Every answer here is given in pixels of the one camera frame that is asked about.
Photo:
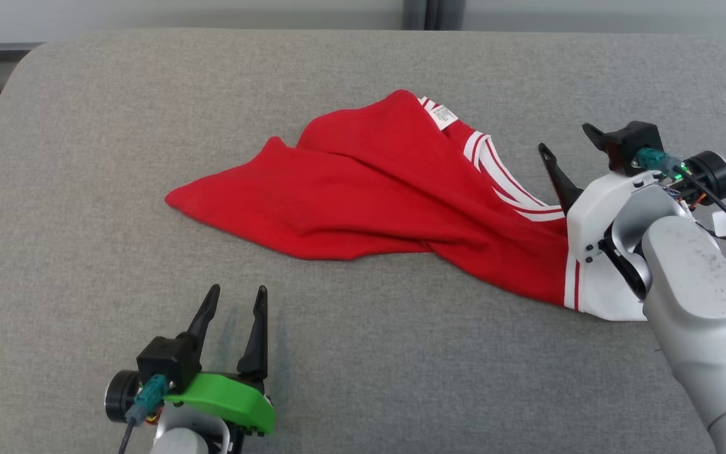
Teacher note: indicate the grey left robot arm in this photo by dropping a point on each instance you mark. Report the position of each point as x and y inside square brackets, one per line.
[180, 438]

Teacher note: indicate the black round right gripper motor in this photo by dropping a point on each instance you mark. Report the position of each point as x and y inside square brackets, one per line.
[713, 170]

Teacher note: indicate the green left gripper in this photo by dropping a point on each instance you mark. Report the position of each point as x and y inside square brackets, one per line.
[230, 397]

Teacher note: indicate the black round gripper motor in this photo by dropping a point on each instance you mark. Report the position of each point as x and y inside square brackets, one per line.
[118, 397]
[713, 170]

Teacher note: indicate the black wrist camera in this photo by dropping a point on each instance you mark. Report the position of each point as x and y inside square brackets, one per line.
[634, 142]
[164, 362]

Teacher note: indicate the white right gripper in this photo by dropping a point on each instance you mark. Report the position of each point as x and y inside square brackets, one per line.
[593, 214]

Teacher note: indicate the red jersey with white sleeves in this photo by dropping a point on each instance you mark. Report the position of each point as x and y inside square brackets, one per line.
[369, 189]

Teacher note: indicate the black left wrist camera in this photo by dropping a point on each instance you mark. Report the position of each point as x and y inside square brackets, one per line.
[164, 362]

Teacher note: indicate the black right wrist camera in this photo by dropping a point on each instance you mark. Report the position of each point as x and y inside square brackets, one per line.
[634, 142]

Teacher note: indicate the black round left gripper motor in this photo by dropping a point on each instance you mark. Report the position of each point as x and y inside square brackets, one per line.
[118, 397]

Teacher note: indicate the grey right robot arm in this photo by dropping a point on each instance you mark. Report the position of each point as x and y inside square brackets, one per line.
[697, 284]

